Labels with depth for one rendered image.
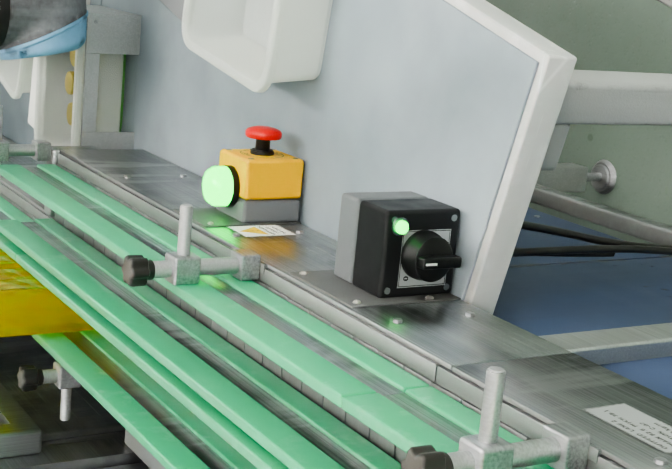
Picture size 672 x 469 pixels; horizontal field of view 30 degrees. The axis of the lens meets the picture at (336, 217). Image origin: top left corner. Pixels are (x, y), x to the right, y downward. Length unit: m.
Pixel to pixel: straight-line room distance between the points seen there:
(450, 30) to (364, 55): 0.15
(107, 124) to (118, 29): 0.13
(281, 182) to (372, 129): 0.15
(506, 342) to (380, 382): 0.12
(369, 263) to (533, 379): 0.23
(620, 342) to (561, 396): 0.18
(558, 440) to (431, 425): 0.10
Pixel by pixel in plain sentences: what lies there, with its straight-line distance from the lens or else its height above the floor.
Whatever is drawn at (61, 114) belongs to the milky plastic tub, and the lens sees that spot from 1.94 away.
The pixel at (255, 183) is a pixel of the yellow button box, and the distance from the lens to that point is 1.34.
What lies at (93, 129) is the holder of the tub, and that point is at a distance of 1.79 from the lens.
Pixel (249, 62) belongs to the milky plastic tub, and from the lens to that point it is 1.39.
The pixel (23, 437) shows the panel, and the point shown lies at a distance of 1.50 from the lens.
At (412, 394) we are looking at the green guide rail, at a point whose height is 0.91.
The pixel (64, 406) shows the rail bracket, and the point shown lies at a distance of 1.50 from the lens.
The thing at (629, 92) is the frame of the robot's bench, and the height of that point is 0.60.
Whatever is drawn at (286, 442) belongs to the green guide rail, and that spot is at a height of 0.95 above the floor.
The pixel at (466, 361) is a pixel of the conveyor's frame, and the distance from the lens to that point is 0.96.
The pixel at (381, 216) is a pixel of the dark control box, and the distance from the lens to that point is 1.09.
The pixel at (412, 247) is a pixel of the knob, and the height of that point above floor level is 0.81.
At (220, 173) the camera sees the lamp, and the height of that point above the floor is 0.85.
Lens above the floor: 1.43
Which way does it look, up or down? 31 degrees down
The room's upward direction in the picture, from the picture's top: 92 degrees counter-clockwise
